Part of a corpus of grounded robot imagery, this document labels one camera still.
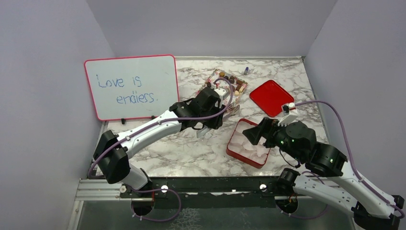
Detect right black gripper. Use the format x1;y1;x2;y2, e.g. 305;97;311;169
243;115;304;161

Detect metal serving tongs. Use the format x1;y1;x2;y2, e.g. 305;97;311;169
196;105;240;138

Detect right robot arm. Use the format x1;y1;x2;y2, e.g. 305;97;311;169
242;117;405;230

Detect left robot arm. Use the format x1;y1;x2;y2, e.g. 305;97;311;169
91;87;230;197

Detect red chocolate box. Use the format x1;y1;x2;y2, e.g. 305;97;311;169
226;118;271;169

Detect floral rectangular tray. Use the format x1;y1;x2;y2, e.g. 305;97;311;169
197;69;248;119

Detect red tin lid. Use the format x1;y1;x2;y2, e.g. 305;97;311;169
249;80;294;117

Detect pink framed whiteboard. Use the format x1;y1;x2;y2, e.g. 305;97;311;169
84;54;180;121

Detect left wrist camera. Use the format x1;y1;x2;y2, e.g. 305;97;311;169
214;88;229;104

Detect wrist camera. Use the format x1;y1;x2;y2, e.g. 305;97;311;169
214;88;229;104
278;103;299;127

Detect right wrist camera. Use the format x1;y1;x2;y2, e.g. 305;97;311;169
278;103;299;127

